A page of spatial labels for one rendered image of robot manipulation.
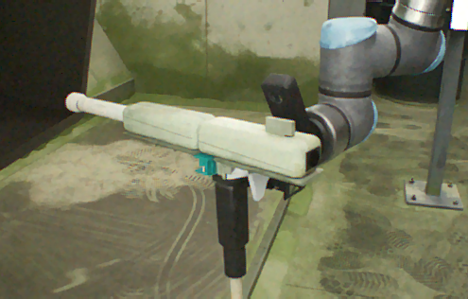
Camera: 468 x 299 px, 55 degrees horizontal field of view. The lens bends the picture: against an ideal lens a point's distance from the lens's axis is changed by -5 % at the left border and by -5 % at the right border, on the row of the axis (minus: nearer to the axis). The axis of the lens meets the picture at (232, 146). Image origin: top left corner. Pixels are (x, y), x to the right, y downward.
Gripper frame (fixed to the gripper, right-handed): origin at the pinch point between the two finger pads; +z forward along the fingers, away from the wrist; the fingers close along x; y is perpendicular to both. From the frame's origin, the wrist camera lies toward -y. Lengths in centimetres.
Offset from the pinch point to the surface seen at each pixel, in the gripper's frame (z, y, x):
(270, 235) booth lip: -59, 49, 35
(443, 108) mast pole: -121, 19, 7
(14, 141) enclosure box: 4.4, 5.9, 49.1
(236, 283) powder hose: -0.8, 17.3, -1.3
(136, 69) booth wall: -133, 26, 184
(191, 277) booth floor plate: -29, 49, 37
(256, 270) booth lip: -43, 49, 27
